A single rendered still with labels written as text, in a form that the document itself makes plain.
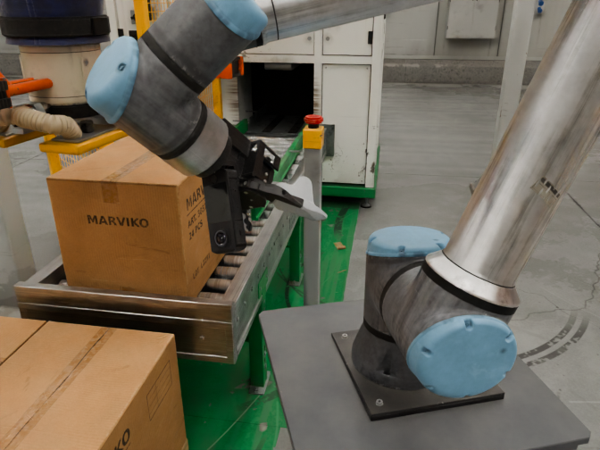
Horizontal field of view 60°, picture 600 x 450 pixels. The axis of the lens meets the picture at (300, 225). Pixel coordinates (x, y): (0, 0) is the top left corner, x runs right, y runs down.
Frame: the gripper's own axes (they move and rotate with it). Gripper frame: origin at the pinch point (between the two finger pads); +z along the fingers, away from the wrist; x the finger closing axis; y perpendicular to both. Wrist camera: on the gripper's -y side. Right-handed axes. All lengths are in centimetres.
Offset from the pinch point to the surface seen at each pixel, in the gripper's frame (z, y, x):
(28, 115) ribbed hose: -23, 21, 53
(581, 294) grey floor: 233, 74, -13
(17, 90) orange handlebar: -27, 26, 54
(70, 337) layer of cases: 25, -10, 91
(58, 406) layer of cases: 16, -29, 72
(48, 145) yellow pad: -17, 19, 54
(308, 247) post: 91, 45, 62
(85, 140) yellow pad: -12, 22, 49
